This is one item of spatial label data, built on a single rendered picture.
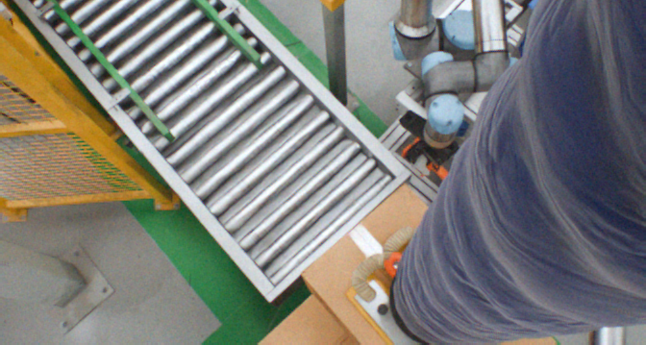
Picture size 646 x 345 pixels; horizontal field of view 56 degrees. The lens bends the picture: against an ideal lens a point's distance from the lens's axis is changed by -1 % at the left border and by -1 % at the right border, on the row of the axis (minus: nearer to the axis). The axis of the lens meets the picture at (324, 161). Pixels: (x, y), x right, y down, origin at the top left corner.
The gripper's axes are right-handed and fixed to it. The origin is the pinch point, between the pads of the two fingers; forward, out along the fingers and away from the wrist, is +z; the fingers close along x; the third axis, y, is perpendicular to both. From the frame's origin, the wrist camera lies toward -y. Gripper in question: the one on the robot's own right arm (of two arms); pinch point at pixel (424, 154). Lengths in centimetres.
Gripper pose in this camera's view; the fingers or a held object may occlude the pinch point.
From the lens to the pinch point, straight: 170.7
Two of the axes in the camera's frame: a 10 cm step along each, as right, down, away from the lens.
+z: 0.5, 3.1, 9.5
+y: 6.5, 7.1, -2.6
